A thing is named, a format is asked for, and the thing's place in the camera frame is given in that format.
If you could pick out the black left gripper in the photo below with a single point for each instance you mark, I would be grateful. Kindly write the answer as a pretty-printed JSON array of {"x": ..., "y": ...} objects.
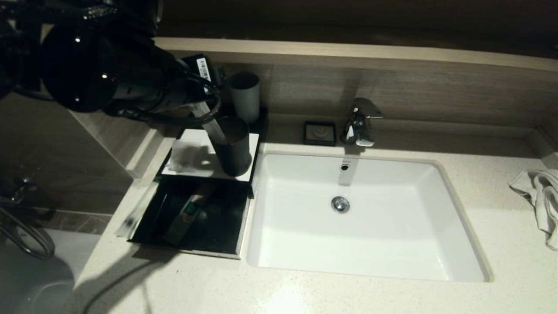
[{"x": 194, "y": 72}]

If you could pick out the long white toothbrush packet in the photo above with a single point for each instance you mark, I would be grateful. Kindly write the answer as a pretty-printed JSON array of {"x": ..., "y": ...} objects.
[{"x": 216, "y": 128}]

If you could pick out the black sliding drawer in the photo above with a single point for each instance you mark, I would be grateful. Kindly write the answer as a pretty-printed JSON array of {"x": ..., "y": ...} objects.
[{"x": 218, "y": 226}]

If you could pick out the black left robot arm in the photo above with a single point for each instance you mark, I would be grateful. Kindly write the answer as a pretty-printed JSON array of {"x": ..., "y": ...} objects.
[{"x": 87, "y": 65}]

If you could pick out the grey tumbler cup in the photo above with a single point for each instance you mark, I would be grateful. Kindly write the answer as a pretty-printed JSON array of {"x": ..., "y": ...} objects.
[{"x": 246, "y": 104}]

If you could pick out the black tumbler cup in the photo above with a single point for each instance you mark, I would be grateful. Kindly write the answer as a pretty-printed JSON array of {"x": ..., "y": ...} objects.
[{"x": 235, "y": 157}]

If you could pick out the white ribbed tray mat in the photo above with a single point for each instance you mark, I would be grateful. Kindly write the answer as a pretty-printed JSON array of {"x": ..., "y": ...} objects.
[{"x": 196, "y": 170}]

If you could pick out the black square soap dish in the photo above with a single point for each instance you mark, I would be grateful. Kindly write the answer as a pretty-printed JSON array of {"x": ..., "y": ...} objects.
[{"x": 319, "y": 133}]

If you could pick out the toothpaste packet with green label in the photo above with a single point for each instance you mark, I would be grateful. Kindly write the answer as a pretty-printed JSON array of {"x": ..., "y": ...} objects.
[{"x": 187, "y": 213}]

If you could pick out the chrome sink faucet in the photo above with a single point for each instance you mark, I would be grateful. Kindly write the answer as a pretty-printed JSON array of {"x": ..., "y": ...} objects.
[{"x": 359, "y": 128}]

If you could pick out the chrome sink drain stopper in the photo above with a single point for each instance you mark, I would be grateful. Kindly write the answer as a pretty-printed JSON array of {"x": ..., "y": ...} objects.
[{"x": 340, "y": 204}]

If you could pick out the white rectangular sink basin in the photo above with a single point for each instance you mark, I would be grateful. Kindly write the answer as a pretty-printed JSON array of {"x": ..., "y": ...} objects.
[{"x": 370, "y": 235}]

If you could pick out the white bathtub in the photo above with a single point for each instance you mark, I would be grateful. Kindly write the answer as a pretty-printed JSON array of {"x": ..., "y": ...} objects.
[{"x": 26, "y": 283}]

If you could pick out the white crumpled towel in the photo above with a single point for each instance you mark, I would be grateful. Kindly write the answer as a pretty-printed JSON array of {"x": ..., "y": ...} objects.
[{"x": 545, "y": 196}]

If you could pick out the wooden wall shelf ledge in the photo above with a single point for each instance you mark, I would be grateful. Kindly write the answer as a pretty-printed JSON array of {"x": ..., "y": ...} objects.
[{"x": 348, "y": 54}]

